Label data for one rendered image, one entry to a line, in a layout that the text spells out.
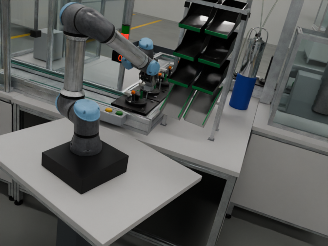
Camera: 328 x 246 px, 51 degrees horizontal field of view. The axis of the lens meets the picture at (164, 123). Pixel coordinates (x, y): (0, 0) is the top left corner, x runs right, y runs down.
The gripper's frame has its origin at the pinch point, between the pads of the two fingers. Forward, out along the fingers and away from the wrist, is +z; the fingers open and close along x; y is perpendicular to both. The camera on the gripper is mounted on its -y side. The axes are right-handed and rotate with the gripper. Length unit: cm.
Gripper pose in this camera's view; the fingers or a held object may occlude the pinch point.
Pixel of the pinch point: (150, 82)
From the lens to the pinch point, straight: 211.9
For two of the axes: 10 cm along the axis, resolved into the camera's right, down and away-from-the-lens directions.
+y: -3.7, 7.7, -5.1
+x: 9.3, 3.0, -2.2
